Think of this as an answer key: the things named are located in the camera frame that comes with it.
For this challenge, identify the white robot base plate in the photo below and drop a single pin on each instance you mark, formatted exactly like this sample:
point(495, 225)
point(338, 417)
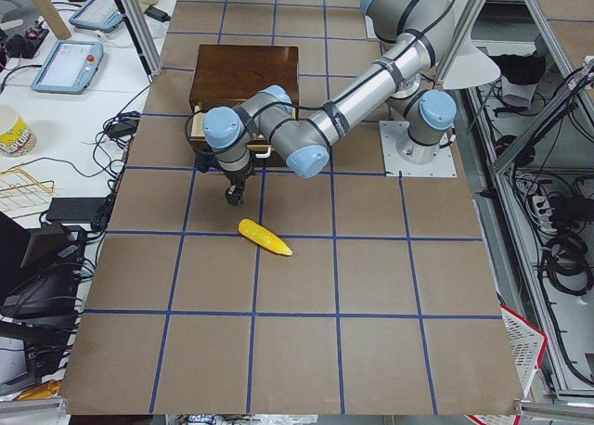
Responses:
point(402, 157)

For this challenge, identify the white plastic basket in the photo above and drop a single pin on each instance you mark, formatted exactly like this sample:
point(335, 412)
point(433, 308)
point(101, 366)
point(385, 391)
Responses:
point(528, 345)

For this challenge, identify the dark wooden drawer box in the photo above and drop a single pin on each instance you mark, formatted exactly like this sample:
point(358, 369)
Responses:
point(227, 75)

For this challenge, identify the black power adapter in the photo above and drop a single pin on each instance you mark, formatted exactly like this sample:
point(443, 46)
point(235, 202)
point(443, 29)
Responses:
point(157, 14)

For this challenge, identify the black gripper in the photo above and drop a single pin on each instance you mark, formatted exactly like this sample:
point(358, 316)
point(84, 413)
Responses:
point(237, 177)

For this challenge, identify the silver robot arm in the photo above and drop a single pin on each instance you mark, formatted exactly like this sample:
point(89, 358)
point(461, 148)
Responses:
point(419, 33)

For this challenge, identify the yellow corn cob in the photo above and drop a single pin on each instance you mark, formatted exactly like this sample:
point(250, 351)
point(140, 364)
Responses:
point(263, 237)

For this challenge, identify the gold wire rack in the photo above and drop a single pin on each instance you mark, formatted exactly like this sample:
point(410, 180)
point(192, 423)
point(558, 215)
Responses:
point(22, 194)

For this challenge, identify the yellow popcorn cup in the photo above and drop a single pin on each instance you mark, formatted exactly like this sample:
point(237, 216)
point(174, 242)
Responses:
point(17, 139)

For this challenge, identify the blue teach pendant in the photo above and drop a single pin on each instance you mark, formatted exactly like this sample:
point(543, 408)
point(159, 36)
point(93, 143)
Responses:
point(69, 67)
point(97, 15)

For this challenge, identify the cardboard tube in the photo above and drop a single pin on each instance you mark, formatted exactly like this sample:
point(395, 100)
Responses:
point(53, 19)

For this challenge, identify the aluminium frame post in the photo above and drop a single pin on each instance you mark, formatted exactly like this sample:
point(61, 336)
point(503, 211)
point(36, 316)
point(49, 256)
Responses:
point(138, 29)

